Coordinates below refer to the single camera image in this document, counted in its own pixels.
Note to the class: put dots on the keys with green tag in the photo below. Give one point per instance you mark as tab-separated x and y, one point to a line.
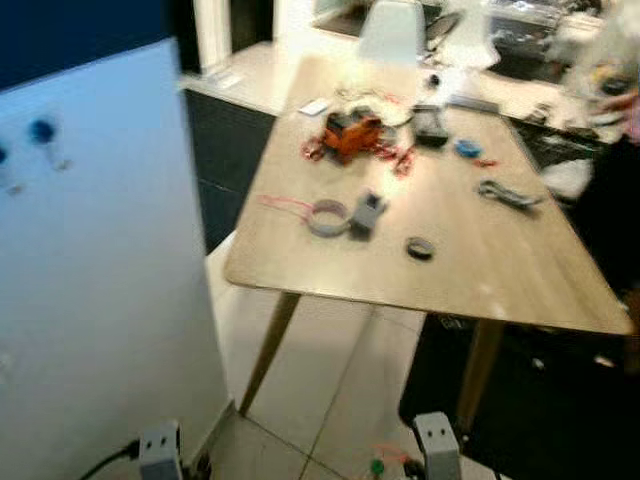
377	466

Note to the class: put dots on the person in dark clothes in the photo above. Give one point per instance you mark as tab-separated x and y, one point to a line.
610	210

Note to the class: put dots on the white cloth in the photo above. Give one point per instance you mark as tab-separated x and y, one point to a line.
566	180

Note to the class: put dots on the grey metal tool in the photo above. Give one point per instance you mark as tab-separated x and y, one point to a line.
510	195

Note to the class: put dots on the light wooden table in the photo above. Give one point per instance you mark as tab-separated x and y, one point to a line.
470	270

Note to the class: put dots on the blue tape roll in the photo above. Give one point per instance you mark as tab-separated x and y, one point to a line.
467	149

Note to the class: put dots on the flat grey case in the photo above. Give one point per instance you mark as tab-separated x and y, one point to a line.
473	103

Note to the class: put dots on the black tape roll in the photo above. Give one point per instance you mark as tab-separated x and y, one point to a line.
411	248

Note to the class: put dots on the black box device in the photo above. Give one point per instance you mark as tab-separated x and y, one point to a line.
430	125

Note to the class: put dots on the small grey device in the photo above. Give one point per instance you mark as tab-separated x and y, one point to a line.
367	213

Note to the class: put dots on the orange and black device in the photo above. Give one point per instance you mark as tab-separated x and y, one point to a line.
351	134

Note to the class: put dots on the white plastic chair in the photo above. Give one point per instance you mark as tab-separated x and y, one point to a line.
392	35

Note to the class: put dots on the grey tape roll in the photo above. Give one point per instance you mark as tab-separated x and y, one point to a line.
312	222

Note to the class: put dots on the white card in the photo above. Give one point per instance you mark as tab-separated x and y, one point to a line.
314	106

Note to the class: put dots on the white board panel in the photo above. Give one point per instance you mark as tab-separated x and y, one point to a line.
100	300

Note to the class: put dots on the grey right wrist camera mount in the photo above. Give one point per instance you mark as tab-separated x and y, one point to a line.
438	448

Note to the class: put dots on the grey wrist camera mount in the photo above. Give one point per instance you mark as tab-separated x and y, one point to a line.
438	448
160	452

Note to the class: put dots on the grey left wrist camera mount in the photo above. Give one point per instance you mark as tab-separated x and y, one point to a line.
160	452

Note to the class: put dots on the blue wall hook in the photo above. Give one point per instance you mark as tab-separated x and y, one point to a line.
42	131
3	160

